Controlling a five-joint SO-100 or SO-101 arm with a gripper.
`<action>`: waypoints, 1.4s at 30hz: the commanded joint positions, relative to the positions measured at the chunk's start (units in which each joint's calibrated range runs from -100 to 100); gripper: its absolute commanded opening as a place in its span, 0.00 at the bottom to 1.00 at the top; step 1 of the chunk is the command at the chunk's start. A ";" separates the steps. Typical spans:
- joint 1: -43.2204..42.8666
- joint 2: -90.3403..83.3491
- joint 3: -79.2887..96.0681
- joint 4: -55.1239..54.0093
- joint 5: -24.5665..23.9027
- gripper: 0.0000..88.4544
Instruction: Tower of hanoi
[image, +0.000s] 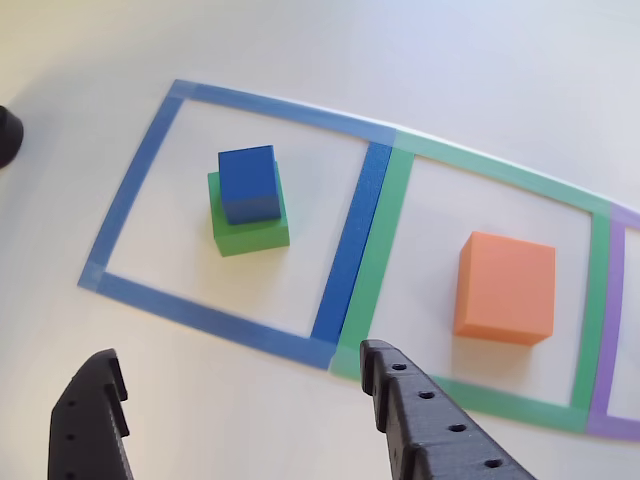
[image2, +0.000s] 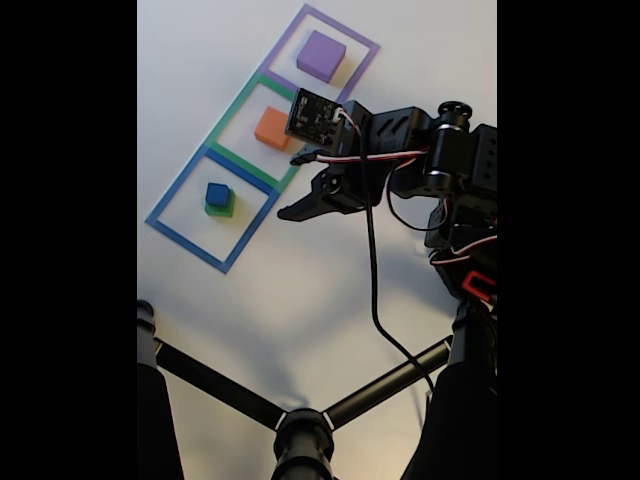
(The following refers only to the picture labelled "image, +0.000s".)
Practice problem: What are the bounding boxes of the medium green cube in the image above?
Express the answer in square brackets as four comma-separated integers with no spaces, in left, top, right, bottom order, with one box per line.
[206,160,292,259]

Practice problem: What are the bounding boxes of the small blue cube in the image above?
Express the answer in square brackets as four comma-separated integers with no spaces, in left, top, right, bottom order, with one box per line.
[217,144,281,226]

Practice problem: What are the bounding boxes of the large orange cube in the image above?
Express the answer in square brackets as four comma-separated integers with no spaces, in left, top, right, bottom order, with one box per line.
[452,230,557,346]

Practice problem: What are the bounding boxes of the black tripod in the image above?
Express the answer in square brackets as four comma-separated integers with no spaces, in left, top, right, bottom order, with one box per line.
[0,105,25,170]

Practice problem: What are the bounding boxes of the green square tape frame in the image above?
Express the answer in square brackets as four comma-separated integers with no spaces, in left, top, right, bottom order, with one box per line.
[327,127,614,435]

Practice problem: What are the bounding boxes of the blue square tape frame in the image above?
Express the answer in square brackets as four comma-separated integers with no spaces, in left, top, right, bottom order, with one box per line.
[77,78,399,371]

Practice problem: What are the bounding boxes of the purple square tape frame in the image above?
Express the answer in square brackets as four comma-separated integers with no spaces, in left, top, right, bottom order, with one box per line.
[585,202,640,443]

